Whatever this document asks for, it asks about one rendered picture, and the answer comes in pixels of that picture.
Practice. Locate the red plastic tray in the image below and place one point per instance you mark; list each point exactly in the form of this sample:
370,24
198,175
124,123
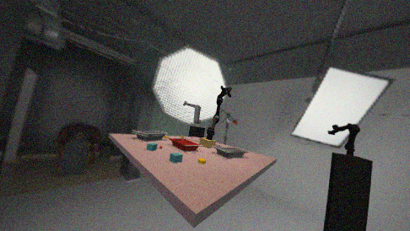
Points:
180,143

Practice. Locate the teal rectangular block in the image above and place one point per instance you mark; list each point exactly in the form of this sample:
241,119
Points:
152,147
175,158

